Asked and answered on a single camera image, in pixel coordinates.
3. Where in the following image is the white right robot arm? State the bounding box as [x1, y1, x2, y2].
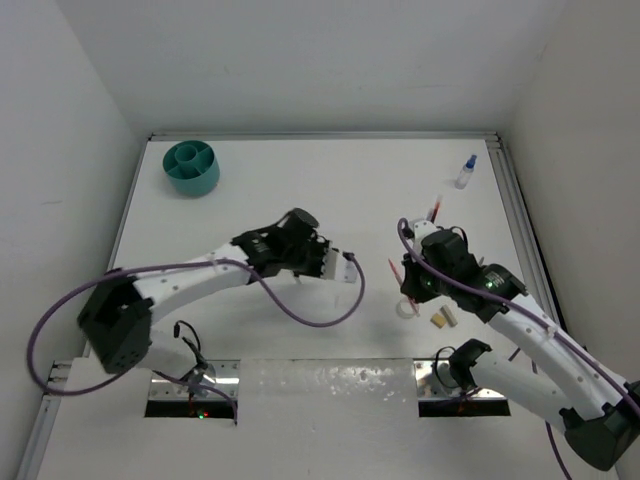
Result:
[397, 218, 639, 471]

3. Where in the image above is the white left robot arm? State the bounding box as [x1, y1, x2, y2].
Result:
[78, 208, 339, 374]

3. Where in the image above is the clear tape roll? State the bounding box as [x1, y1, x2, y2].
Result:
[395, 298, 420, 320]

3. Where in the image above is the white eraser block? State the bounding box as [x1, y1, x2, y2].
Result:
[440, 305, 458, 327]

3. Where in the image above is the yellow eraser block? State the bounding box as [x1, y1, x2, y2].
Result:
[431, 313, 449, 328]

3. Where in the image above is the small blue cap bottle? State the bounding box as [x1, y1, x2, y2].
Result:
[454, 155, 477, 190]

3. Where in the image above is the teal round organizer container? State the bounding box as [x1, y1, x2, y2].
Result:
[162, 140, 220, 197]

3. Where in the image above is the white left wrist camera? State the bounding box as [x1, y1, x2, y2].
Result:
[322, 248, 358, 284]

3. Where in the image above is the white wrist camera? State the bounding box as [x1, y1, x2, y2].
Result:
[408, 219, 439, 247]
[322, 248, 358, 284]

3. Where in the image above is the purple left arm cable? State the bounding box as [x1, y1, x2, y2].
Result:
[27, 253, 367, 398]

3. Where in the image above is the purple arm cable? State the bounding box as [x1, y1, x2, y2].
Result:
[396, 217, 640, 480]
[27, 253, 367, 398]

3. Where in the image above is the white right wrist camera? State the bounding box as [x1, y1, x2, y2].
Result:
[408, 219, 439, 247]

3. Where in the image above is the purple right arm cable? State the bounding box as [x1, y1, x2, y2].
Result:
[396, 217, 640, 480]

